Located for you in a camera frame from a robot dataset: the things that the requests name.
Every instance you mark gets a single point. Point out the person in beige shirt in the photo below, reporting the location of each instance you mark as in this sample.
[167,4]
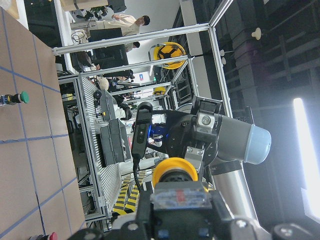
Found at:
[128,24]

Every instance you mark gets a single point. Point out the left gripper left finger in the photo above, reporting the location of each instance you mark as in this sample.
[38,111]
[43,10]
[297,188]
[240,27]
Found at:
[137,229]

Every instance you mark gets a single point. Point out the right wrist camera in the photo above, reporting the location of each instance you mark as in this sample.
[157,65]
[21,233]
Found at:
[141,130]

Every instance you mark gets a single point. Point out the red push button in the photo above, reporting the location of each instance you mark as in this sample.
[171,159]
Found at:
[51,236]

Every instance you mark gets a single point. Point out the green push button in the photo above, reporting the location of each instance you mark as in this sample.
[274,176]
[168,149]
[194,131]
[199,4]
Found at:
[13,99]

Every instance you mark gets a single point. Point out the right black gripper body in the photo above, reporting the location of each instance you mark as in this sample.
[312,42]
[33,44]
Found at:
[182,130]

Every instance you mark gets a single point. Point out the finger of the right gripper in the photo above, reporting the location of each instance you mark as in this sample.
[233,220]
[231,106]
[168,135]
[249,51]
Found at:
[208,121]
[195,156]

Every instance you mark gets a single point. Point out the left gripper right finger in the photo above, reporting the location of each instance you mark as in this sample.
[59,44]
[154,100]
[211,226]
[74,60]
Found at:
[226,226]

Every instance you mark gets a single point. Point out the yellow hard hat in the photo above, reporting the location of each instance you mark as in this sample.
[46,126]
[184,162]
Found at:
[169,50]

